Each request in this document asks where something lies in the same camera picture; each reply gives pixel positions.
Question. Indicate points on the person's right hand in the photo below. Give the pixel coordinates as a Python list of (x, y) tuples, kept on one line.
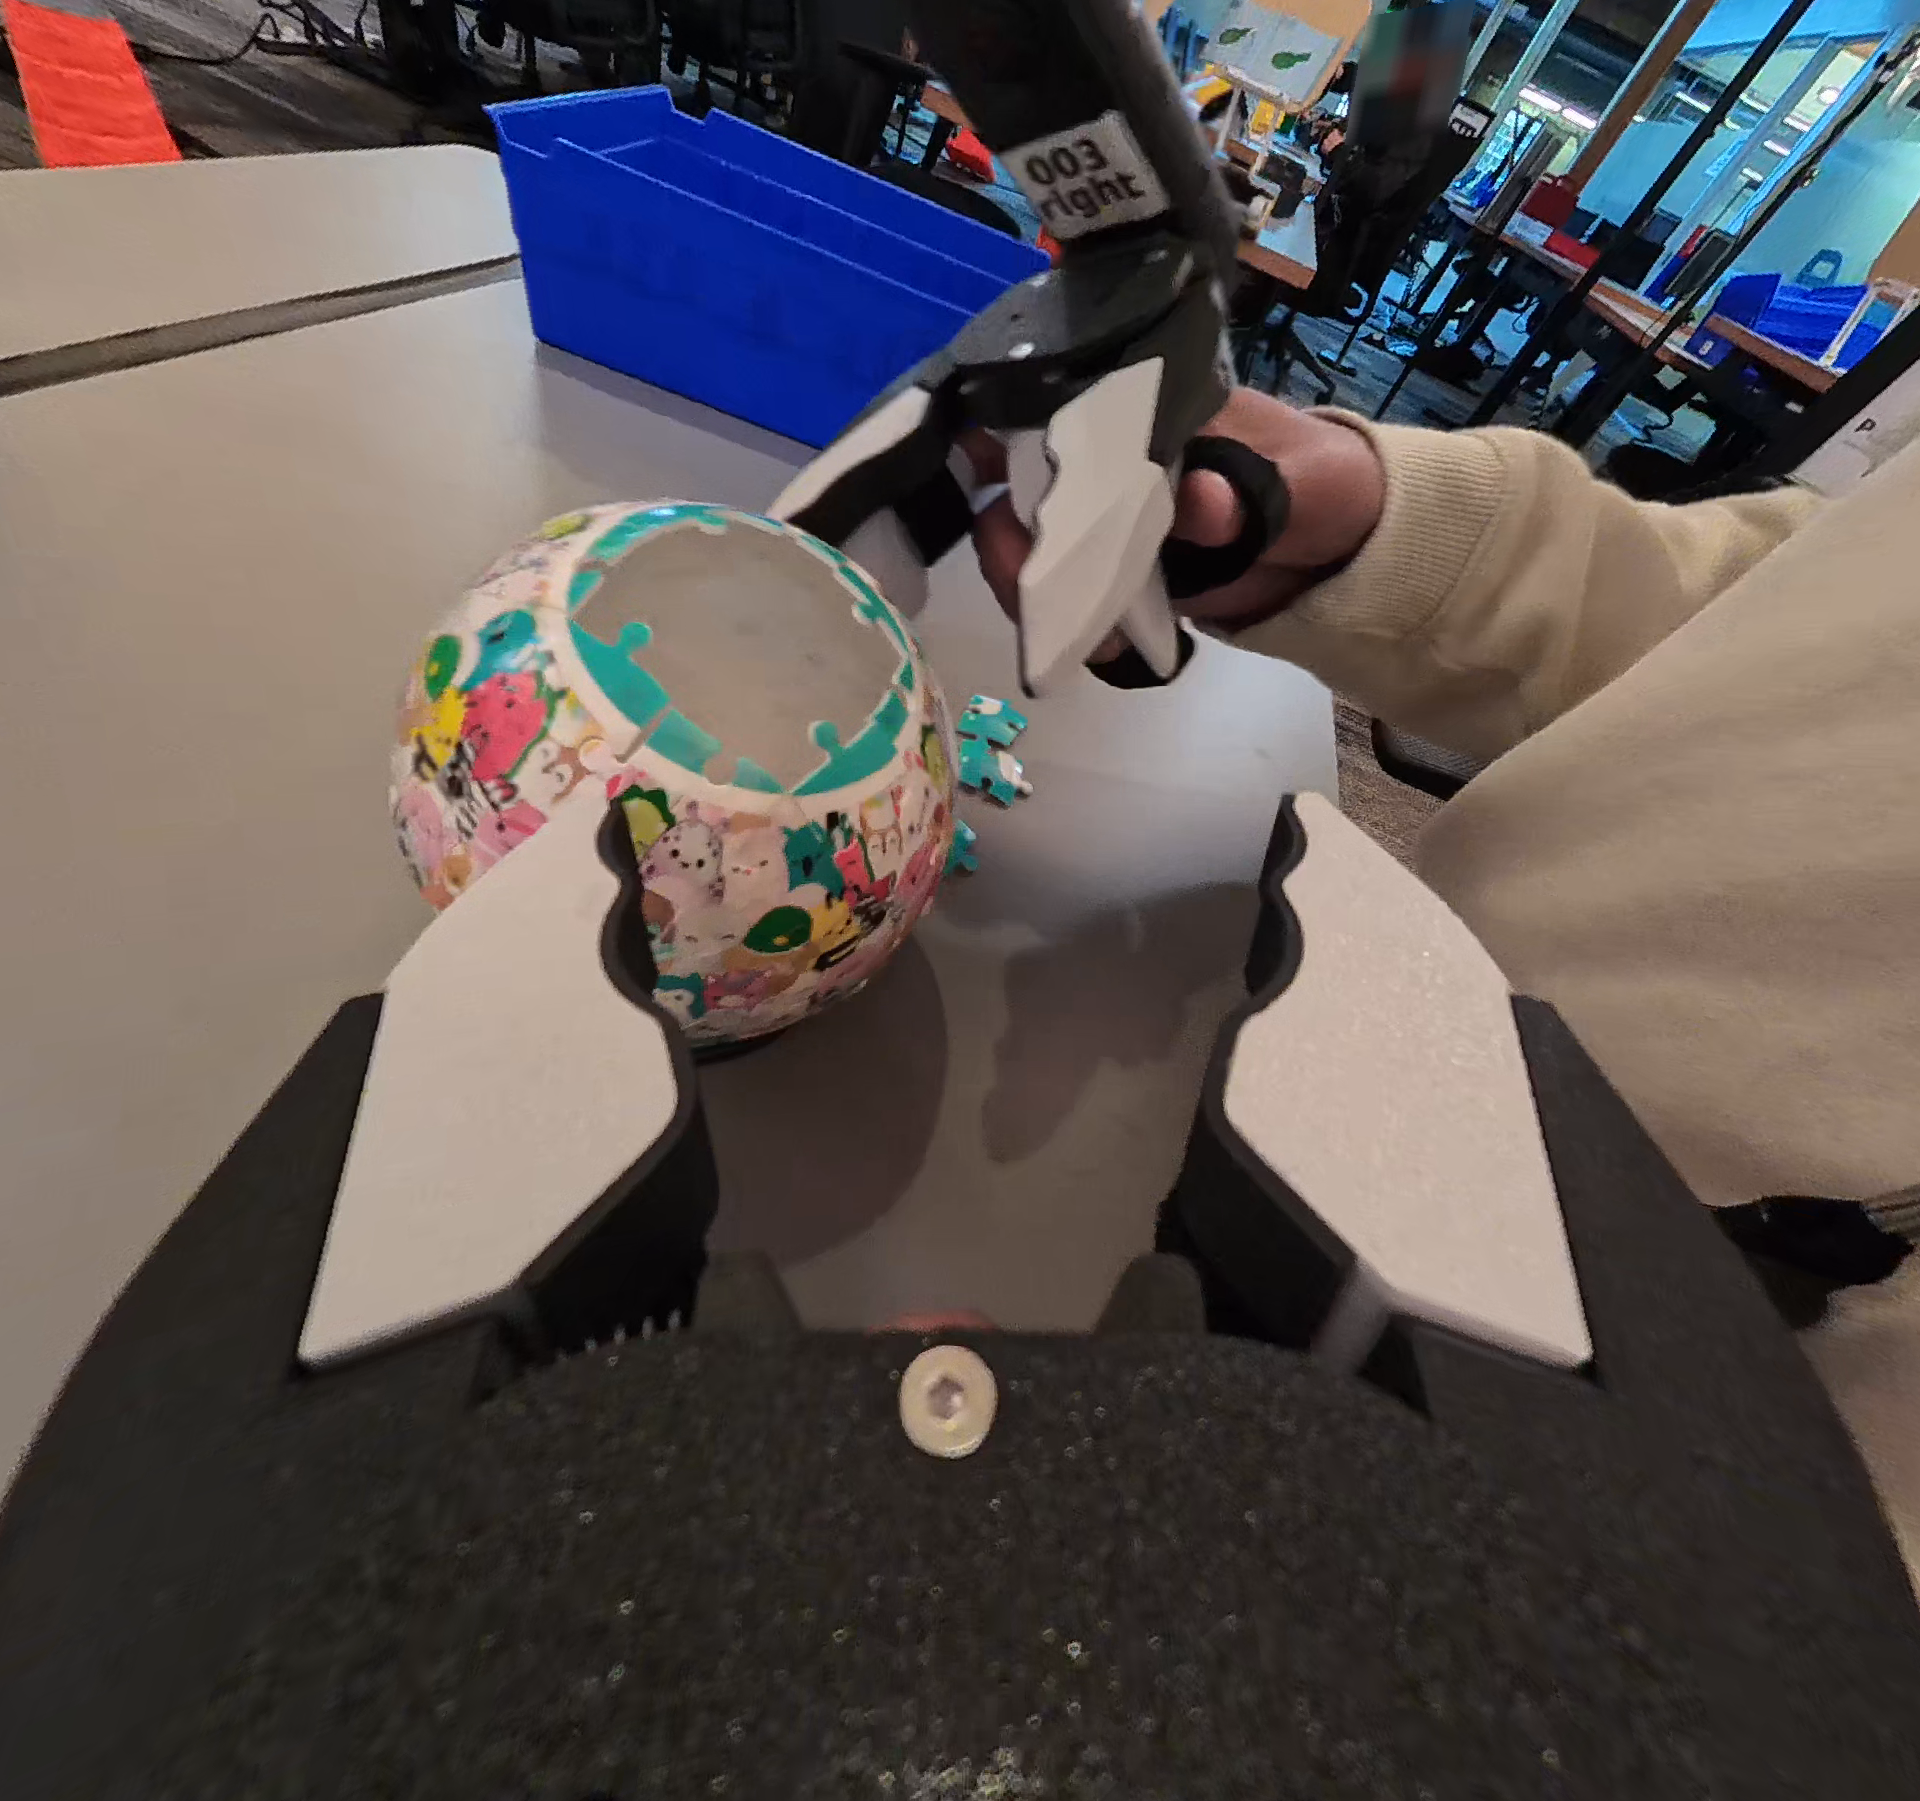
[(1329, 480)]

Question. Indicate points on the colourful puzzle ball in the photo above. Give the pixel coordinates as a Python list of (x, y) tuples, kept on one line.
[(719, 902)]

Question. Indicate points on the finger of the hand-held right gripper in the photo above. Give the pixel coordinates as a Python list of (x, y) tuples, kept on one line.
[(1096, 512), (855, 465)]

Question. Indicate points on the blue plastic bin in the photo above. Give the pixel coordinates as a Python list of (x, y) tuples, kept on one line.
[(719, 255)]

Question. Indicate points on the long wooden workbench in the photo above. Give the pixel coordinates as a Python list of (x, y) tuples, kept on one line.
[(1275, 249)]

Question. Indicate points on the person's right forearm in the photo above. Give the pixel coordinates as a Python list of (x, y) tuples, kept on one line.
[(1544, 572)]

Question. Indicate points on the orange traffic cone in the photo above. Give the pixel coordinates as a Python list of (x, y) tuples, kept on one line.
[(76, 45)]

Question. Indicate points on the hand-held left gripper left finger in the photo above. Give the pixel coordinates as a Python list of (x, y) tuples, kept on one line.
[(496, 1111)]

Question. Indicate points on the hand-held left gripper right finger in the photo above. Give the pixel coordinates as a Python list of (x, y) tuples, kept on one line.
[(1410, 1111)]

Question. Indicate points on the tan board green shapes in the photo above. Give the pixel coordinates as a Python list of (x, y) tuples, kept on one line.
[(1292, 31)]

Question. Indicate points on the row of blue storage bins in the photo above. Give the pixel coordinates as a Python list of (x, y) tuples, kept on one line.
[(1778, 307)]

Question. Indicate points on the black badge reel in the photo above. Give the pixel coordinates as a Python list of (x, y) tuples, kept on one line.
[(1814, 1247)]

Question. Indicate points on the black office chair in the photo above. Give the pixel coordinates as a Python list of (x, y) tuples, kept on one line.
[(1335, 315)]

